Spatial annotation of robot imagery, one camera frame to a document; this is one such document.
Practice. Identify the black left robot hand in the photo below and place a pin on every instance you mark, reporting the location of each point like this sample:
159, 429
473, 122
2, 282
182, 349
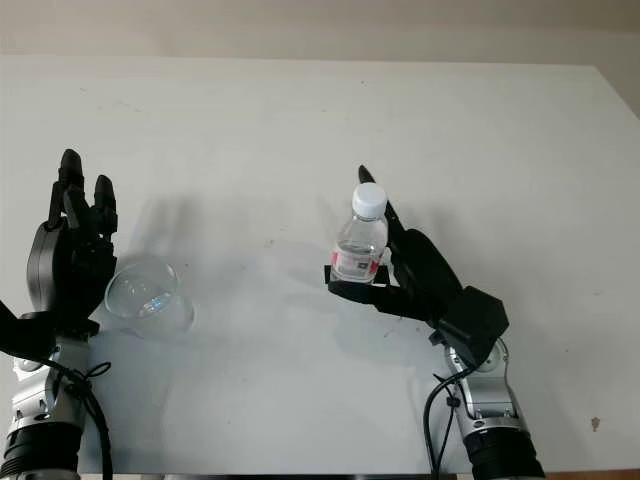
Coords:
65, 260

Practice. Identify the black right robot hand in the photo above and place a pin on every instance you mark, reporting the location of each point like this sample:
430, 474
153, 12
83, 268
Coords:
425, 275

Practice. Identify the clear plastic water bottle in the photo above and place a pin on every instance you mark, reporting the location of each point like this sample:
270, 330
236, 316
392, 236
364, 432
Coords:
360, 240

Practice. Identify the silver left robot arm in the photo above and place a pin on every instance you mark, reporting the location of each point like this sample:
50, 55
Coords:
45, 400

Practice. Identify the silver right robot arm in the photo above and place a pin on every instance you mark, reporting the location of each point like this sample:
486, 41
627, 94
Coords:
492, 415

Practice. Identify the clear glass cup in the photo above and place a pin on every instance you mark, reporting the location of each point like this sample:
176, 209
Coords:
150, 300

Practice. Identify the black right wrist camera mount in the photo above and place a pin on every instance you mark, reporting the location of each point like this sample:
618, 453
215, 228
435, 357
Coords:
475, 320

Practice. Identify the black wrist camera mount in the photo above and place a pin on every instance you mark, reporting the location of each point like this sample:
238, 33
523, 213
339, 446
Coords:
475, 320
25, 332

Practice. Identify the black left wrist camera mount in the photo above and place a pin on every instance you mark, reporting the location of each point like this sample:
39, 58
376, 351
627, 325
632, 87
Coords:
25, 332

